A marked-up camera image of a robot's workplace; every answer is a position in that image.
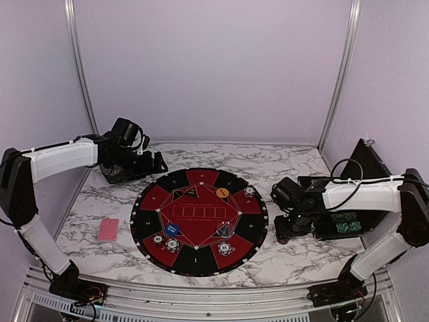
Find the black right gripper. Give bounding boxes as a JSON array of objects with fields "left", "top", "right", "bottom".
[{"left": 274, "top": 207, "right": 314, "bottom": 240}]

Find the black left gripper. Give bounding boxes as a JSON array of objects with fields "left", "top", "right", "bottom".
[{"left": 109, "top": 146, "right": 168, "bottom": 182}]

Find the orange big blind button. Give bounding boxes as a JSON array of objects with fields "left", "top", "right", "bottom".
[{"left": 216, "top": 188, "right": 230, "bottom": 199}]

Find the blue small blind button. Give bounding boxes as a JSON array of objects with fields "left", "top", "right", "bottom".
[{"left": 165, "top": 223, "right": 181, "bottom": 237}]

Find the red brown poker chip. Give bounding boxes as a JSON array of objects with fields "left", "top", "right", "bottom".
[{"left": 152, "top": 235, "right": 164, "bottom": 245}]

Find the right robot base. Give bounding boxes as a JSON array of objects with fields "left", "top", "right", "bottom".
[{"left": 307, "top": 279, "right": 368, "bottom": 307}]

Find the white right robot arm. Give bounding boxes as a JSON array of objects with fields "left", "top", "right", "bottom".
[{"left": 271, "top": 174, "right": 428, "bottom": 301}]

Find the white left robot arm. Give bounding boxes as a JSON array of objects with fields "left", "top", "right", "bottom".
[{"left": 1, "top": 118, "right": 168, "bottom": 299}]

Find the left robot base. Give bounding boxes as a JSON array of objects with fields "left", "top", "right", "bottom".
[{"left": 49, "top": 276, "right": 108, "bottom": 306}]

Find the black poker chip case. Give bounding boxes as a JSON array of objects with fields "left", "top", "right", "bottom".
[{"left": 313, "top": 139, "right": 402, "bottom": 240}]

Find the red playing card deck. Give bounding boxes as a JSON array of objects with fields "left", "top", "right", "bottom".
[{"left": 97, "top": 219, "right": 119, "bottom": 242}]

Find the clear round dealer button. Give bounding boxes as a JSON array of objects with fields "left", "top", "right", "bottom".
[{"left": 213, "top": 221, "right": 236, "bottom": 238}]

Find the round red black poker mat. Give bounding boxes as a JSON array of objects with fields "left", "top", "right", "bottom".
[{"left": 130, "top": 168, "right": 269, "bottom": 277}]

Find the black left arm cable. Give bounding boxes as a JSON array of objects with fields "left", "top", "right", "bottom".
[{"left": 20, "top": 134, "right": 101, "bottom": 156}]

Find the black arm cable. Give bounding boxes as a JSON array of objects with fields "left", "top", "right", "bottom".
[
  {"left": 328, "top": 158, "right": 429, "bottom": 212},
  {"left": 20, "top": 134, "right": 101, "bottom": 156}
]

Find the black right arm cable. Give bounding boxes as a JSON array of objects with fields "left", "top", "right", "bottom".
[{"left": 328, "top": 158, "right": 429, "bottom": 212}]

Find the left aluminium frame post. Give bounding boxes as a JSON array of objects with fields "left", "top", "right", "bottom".
[{"left": 64, "top": 0, "right": 100, "bottom": 134}]

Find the aluminium frame post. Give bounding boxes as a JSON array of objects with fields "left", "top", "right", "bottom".
[
  {"left": 64, "top": 0, "right": 100, "bottom": 134},
  {"left": 318, "top": 0, "right": 363, "bottom": 154}
]

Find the aluminium front rail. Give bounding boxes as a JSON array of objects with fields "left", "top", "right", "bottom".
[{"left": 12, "top": 266, "right": 404, "bottom": 321}]

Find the right aluminium frame post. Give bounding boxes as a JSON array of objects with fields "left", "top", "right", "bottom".
[{"left": 318, "top": 0, "right": 363, "bottom": 154}]

